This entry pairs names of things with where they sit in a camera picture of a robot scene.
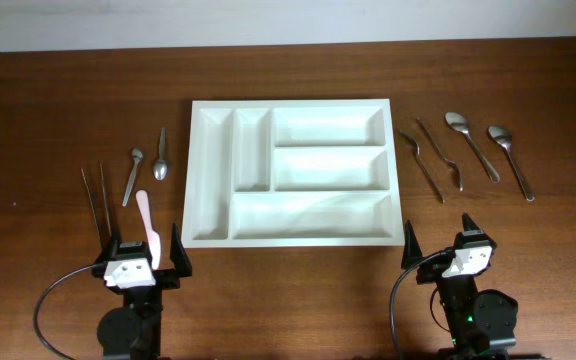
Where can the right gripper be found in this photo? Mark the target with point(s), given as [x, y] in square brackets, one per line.
[412, 250]

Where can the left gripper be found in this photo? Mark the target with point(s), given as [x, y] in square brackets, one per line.
[171, 278]

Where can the pink plastic knife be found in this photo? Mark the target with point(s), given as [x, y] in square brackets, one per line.
[153, 237]

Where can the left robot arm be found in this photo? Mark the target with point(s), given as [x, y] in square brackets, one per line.
[133, 330]

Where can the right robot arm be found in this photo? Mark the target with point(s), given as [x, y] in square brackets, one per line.
[481, 323]

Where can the steel fork left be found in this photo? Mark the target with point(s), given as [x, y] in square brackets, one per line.
[417, 155]

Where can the steel fork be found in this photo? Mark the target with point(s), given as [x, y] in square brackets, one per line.
[417, 155]
[453, 165]

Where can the steel fork right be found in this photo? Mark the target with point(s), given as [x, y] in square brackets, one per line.
[453, 165]

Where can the large steel spoon left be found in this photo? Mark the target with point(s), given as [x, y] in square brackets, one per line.
[459, 123]

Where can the large steel spoon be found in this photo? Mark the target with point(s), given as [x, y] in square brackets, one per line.
[459, 123]
[503, 137]

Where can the large steel spoon right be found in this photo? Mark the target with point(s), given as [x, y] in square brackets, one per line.
[503, 137]

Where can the white plastic cutlery tray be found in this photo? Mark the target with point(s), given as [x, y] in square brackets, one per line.
[291, 173]

